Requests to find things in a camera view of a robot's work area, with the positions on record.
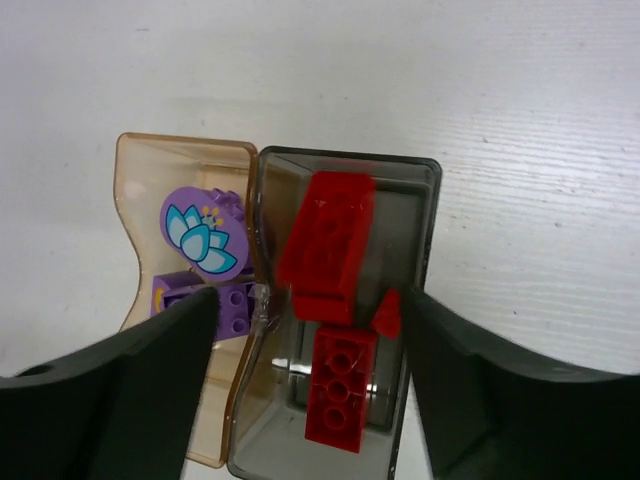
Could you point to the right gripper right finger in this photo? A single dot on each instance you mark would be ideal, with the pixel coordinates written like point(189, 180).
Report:
point(492, 409)

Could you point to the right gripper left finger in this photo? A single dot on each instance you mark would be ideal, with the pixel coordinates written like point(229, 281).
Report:
point(122, 408)

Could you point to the red arched lego piece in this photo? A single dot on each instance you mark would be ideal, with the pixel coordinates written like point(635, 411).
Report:
point(387, 319)

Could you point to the red lego brick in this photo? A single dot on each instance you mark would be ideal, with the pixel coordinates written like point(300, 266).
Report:
point(323, 256)
point(342, 364)

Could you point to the purple lego brick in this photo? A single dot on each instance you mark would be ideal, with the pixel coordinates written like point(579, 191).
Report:
point(236, 307)

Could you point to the purple round lego piece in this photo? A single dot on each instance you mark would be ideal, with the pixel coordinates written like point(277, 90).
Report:
point(214, 244)

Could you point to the small purple square lego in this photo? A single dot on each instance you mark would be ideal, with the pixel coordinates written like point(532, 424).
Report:
point(230, 202)

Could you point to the amber transparent container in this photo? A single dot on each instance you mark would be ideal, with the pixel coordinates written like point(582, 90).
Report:
point(147, 169)

